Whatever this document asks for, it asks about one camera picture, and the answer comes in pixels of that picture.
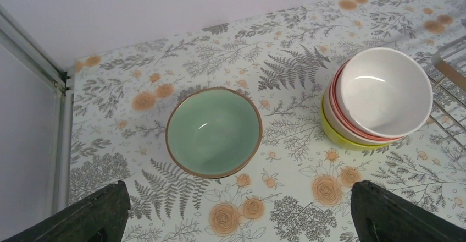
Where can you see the white bowl red rim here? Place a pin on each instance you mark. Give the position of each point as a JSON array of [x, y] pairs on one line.
[[335, 107]]

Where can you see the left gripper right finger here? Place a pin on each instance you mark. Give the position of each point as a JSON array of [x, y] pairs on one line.
[[380, 215]]

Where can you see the wire dish rack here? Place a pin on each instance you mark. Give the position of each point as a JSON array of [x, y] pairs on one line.
[[446, 72]]

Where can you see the plain white bowl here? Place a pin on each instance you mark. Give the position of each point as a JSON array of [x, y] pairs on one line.
[[383, 92]]

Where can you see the floral table mat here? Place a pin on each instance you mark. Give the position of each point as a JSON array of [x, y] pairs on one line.
[[298, 185]]

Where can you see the pale green pink-base bowl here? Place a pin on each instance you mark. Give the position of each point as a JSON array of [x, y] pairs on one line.
[[214, 132]]

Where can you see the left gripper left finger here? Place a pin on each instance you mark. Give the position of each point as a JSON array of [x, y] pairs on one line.
[[101, 216]]

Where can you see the yellow bowl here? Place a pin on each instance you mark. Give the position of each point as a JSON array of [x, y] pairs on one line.
[[338, 139]]

